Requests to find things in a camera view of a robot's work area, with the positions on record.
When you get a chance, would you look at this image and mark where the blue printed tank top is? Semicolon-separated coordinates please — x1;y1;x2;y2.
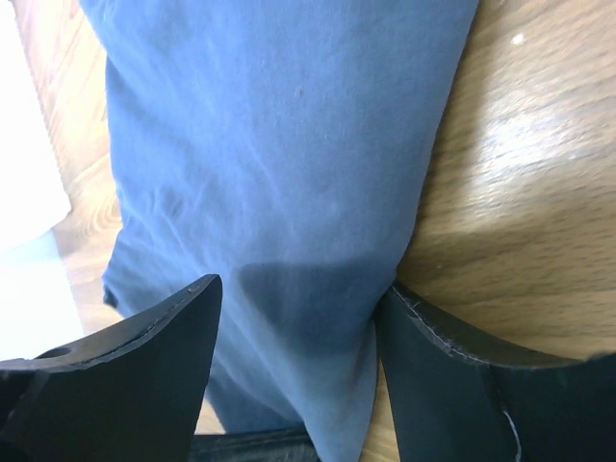
82;1;477;461

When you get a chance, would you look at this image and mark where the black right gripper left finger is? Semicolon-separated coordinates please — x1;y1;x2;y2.
1;275;222;461

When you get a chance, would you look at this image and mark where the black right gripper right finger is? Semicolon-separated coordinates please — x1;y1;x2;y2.
377;284;615;461

